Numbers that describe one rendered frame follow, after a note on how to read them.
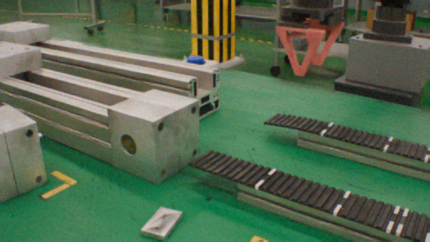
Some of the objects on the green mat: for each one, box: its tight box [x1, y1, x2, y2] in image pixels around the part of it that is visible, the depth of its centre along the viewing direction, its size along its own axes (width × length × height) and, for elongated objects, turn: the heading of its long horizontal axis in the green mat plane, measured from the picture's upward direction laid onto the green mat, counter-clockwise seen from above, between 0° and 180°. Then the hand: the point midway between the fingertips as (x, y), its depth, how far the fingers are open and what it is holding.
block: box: [0, 105, 49, 203], centre depth 54 cm, size 10×11×10 cm
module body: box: [0, 68, 143, 166], centre depth 83 cm, size 80×10×8 cm, turn 56°
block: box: [107, 89, 200, 184], centre depth 61 cm, size 9×12×10 cm
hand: (309, 65), depth 62 cm, fingers open, 8 cm apart
